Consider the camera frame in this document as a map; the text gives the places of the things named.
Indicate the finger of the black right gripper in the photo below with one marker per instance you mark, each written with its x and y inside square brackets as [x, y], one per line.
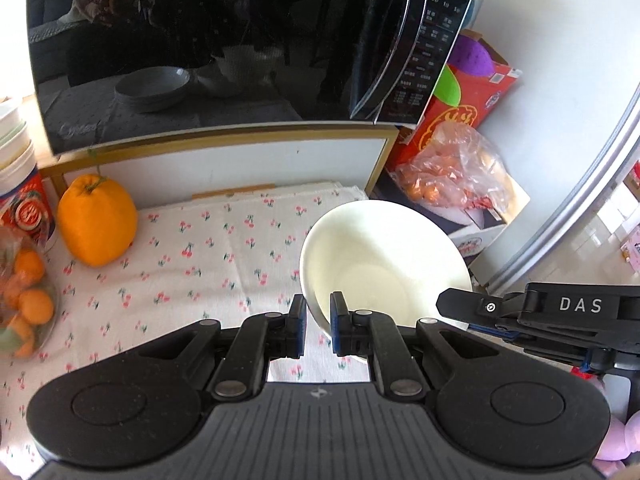
[488, 314]

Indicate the black microwave oven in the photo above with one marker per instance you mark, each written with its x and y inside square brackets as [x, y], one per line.
[109, 71]

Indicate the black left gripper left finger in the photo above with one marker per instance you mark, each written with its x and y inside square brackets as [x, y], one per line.
[247, 351]

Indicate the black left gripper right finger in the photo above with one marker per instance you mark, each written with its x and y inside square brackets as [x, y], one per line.
[374, 336]

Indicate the cherry print tablecloth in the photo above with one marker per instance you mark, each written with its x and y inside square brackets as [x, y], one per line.
[227, 257]

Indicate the red white paper cup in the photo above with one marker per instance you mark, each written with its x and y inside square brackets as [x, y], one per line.
[24, 202]

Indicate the glass jar with tangerines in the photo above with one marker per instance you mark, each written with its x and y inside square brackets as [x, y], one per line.
[29, 298]

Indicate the white blue cardboard box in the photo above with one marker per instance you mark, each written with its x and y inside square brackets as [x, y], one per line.
[472, 231]

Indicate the large orange on table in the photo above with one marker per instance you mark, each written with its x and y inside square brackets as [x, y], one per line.
[97, 219]

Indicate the large white bowl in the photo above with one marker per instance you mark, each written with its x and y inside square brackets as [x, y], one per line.
[380, 256]

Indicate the red gift box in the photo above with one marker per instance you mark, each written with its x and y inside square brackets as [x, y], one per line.
[474, 80]

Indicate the plastic bag of fruit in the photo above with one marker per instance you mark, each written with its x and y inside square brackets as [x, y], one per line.
[458, 169]

